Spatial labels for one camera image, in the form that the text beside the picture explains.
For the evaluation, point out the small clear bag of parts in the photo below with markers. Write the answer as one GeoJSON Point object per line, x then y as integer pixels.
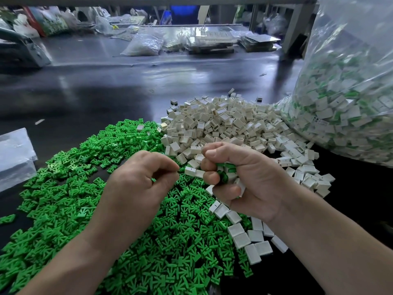
{"type": "Point", "coordinates": [142, 44]}

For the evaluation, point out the pile of green plastic clips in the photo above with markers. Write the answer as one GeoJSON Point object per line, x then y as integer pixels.
{"type": "Point", "coordinates": [52, 193]}

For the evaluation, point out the small white plastic part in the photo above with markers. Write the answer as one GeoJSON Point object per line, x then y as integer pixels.
{"type": "Point", "coordinates": [238, 188]}

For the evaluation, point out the stack of clear flat bags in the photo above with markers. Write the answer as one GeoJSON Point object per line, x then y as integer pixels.
{"type": "Point", "coordinates": [16, 158]}

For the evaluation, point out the clear plastic bag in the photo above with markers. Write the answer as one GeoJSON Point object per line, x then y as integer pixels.
{"type": "Point", "coordinates": [344, 104]}

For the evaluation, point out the dark flat tray stack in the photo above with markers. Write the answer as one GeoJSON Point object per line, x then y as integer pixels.
{"type": "Point", "coordinates": [259, 43]}

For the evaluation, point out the small green plastic part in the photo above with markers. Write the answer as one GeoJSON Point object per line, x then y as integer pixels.
{"type": "Point", "coordinates": [6, 218]}

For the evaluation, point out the grey heat sealer machine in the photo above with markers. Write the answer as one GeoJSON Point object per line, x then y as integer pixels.
{"type": "Point", "coordinates": [23, 49]}

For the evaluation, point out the person's right hand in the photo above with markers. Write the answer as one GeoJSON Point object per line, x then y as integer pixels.
{"type": "Point", "coordinates": [258, 178]}

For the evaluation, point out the green and white assembled part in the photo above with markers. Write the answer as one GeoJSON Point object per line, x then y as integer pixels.
{"type": "Point", "coordinates": [228, 172]}

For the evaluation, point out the person's left hand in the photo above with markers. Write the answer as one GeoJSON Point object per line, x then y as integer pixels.
{"type": "Point", "coordinates": [132, 193]}

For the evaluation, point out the blue crate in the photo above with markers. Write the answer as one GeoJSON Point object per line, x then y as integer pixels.
{"type": "Point", "coordinates": [182, 14]}

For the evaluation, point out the grey metal horizontal bar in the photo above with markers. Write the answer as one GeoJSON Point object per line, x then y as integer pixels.
{"type": "Point", "coordinates": [184, 0]}

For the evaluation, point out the person's left forearm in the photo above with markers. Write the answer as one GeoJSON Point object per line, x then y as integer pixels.
{"type": "Point", "coordinates": [52, 267]}

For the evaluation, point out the pile of white plastic caps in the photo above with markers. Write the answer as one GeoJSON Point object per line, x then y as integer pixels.
{"type": "Point", "coordinates": [239, 126]}

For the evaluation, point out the grey metal slanted post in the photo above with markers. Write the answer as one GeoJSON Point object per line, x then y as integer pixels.
{"type": "Point", "coordinates": [298, 22]}

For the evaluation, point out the person's right forearm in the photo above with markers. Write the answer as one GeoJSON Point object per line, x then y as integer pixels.
{"type": "Point", "coordinates": [334, 248]}

